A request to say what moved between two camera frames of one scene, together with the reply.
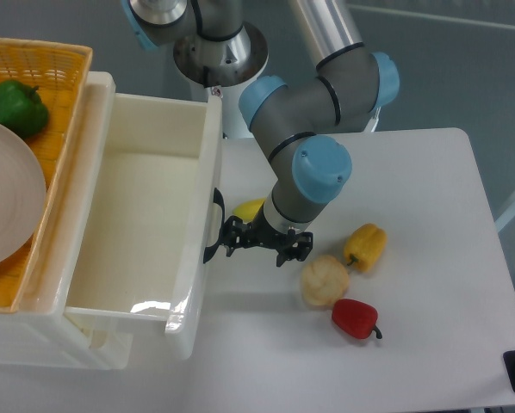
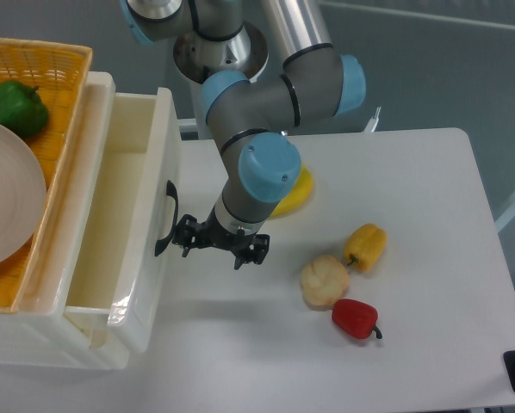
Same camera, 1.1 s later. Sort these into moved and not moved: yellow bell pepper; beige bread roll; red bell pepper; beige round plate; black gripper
Moved: black gripper
Not moved: yellow bell pepper; beige round plate; beige bread roll; red bell pepper
